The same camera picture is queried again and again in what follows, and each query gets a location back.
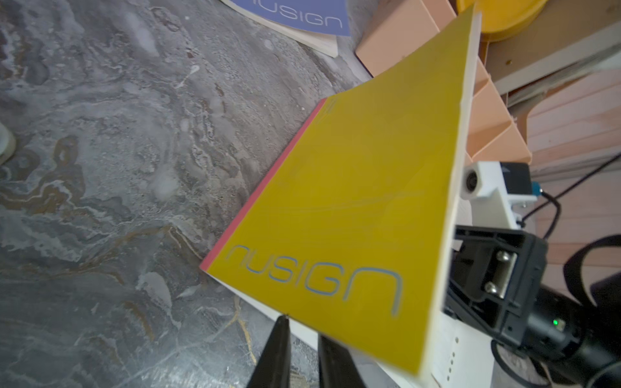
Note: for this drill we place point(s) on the cream notebook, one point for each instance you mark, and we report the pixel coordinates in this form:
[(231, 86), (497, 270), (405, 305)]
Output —
[(461, 358)]

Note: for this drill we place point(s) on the yellow notebook pink spine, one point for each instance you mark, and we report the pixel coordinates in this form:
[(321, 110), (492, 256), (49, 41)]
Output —
[(350, 231)]

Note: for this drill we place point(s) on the peach plastic desk organizer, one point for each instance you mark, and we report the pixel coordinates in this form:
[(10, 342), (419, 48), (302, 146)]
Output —
[(397, 29)]

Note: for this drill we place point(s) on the clear tape roll on table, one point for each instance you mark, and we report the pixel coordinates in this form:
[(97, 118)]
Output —
[(7, 144)]

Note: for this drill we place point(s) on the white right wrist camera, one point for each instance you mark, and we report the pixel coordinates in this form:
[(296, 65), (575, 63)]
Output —
[(494, 189)]

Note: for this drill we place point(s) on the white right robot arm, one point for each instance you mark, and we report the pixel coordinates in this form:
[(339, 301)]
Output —
[(572, 336)]

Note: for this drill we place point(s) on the yellow plastic watering can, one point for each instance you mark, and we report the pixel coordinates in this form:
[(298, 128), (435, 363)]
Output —
[(502, 19)]

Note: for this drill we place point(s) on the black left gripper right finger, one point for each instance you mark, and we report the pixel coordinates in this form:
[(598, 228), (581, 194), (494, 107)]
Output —
[(336, 366)]

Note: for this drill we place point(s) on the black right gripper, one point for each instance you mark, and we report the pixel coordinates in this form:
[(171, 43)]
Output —
[(494, 280)]

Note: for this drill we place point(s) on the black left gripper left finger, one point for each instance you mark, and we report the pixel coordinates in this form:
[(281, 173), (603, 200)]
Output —
[(273, 367)]

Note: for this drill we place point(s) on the purple notebook green spine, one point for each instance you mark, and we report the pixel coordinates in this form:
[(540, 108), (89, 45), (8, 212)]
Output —
[(314, 23)]

